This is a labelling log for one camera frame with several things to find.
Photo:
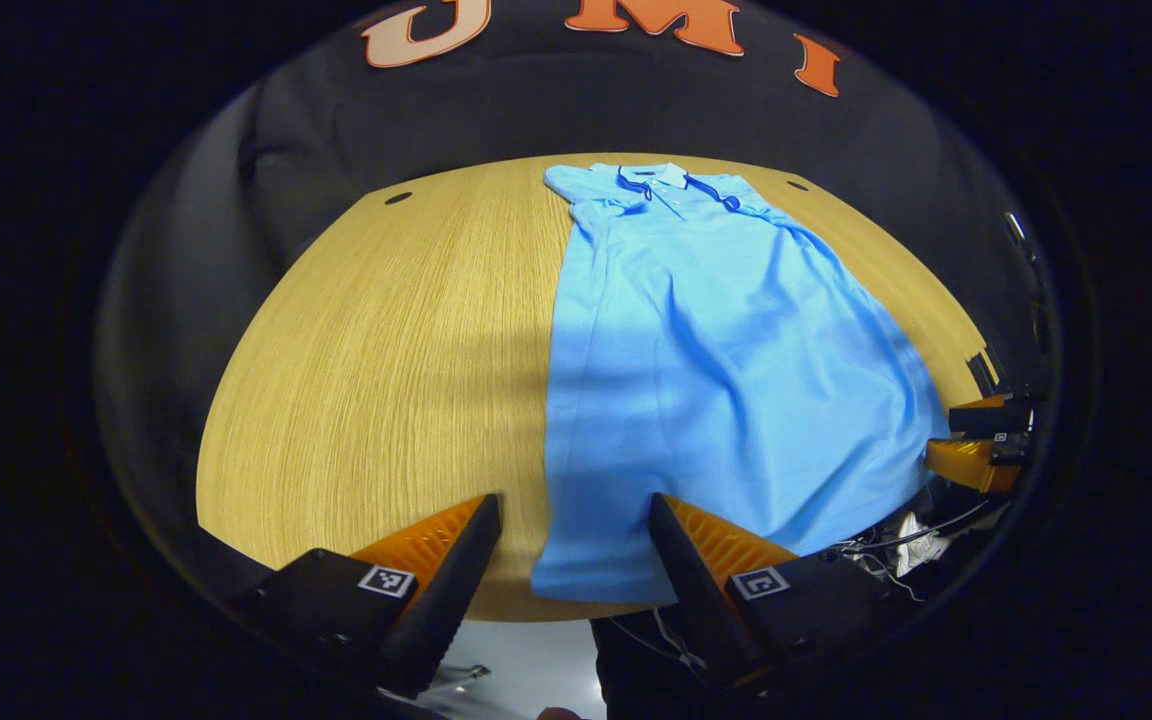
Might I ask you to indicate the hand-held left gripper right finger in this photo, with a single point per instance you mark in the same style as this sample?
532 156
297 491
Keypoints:
696 590

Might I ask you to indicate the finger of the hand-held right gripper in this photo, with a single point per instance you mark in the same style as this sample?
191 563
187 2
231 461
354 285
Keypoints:
986 418
976 465

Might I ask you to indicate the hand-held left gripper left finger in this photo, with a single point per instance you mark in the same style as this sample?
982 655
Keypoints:
451 590

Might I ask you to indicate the light blue T-shirt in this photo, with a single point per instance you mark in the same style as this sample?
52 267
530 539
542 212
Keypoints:
716 380

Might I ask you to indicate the white crumpled object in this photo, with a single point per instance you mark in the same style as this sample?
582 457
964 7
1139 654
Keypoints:
921 548

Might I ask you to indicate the person's dark trousers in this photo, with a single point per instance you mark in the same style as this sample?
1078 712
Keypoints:
636 670

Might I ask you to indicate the black backdrop cloth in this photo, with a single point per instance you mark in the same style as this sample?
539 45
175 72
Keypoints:
536 110

